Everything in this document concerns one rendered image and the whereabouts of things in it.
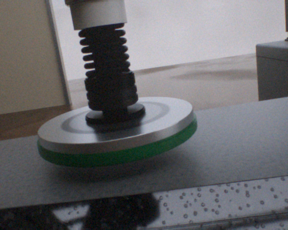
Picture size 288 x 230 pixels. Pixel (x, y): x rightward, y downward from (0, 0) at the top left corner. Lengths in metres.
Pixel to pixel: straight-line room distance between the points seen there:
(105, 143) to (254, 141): 0.21
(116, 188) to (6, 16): 5.29
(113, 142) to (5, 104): 5.43
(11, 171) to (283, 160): 0.36
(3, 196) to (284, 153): 0.34
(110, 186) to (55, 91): 5.10
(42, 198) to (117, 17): 0.23
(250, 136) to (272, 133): 0.03
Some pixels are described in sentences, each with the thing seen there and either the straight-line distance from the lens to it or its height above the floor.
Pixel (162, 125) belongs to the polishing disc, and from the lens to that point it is 0.36.
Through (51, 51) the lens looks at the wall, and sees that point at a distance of 5.38.
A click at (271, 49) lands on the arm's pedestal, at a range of 1.56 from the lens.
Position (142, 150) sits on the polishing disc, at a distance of 0.34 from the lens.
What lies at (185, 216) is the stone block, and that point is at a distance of 0.33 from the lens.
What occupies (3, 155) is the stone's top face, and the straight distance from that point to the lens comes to 0.57.
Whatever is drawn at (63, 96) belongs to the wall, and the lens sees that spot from 5.43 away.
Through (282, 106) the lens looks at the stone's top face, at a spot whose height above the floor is 0.82.
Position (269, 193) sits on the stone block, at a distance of 0.35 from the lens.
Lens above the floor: 0.99
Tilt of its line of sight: 14 degrees down
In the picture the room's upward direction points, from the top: 8 degrees counter-clockwise
